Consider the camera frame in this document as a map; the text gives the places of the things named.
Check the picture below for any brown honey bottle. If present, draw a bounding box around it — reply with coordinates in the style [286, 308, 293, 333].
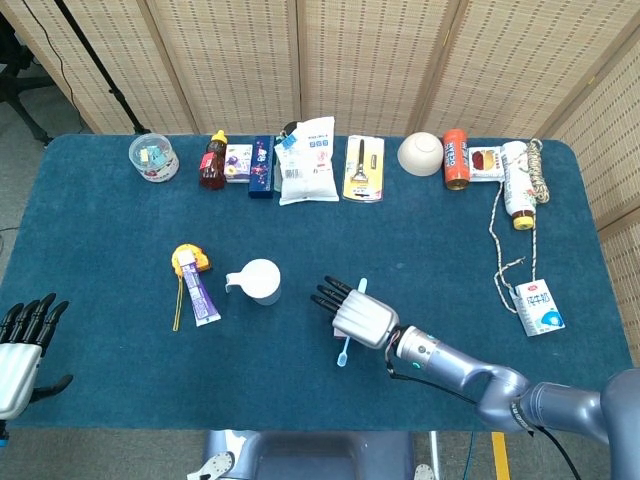
[198, 129, 229, 191]

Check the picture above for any black chair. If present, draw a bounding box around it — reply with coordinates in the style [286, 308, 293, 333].
[0, 12, 54, 146]

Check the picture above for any light blue cup with handle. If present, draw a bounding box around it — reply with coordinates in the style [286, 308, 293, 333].
[225, 258, 283, 307]

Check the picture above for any thin black wall cable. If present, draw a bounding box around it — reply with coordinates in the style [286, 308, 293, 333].
[27, 0, 94, 134]

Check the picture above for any white purple small box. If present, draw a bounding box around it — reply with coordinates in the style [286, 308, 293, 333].
[224, 143, 254, 184]

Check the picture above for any white snack packet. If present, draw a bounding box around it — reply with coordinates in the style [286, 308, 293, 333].
[468, 145, 505, 183]

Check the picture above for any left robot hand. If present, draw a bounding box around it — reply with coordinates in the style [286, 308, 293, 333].
[0, 292, 74, 421]

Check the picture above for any white bottle with yellow cap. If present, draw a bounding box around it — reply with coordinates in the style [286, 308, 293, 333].
[499, 141, 536, 231]

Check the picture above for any clear jar of clips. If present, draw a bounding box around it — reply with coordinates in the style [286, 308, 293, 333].
[128, 133, 181, 184]

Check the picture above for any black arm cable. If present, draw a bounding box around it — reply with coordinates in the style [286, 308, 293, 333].
[384, 344, 584, 480]

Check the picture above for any orange can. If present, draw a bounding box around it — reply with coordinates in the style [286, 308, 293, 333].
[442, 128, 472, 193]

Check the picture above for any yellow tape measure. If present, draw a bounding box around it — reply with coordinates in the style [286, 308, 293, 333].
[170, 243, 213, 332]

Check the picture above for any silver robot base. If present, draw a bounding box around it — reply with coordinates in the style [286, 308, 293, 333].
[187, 429, 441, 480]

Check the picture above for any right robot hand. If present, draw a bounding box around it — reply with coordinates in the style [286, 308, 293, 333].
[309, 274, 400, 350]

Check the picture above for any razor in yellow blister pack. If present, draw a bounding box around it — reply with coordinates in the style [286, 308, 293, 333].
[341, 134, 386, 204]

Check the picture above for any dark blue long box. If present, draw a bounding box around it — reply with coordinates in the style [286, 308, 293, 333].
[248, 135, 277, 200]

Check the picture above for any bamboo folding screen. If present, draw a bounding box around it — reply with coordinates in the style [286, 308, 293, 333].
[0, 0, 640, 366]

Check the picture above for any white plastic pouch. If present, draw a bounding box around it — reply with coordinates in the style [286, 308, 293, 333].
[273, 116, 340, 207]

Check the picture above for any purple white toothpaste tube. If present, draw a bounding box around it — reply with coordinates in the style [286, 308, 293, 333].
[175, 249, 222, 328]

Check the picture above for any braided white rope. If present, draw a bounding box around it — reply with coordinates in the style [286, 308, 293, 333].
[488, 138, 552, 315]

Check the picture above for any black tripod stand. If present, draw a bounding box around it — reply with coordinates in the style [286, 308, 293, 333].
[52, 0, 151, 135]

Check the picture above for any beige bowl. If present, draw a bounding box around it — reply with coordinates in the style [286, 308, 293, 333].
[397, 131, 445, 177]

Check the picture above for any blue table cloth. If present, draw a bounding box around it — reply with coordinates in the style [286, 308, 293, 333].
[0, 133, 634, 432]

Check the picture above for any light blue toothbrush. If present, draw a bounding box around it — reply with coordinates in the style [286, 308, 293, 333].
[335, 277, 369, 368]

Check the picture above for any white blue milk carton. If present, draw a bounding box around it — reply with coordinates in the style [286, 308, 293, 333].
[512, 279, 567, 338]

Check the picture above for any blue floor cable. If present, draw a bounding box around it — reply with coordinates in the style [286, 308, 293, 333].
[462, 430, 476, 480]

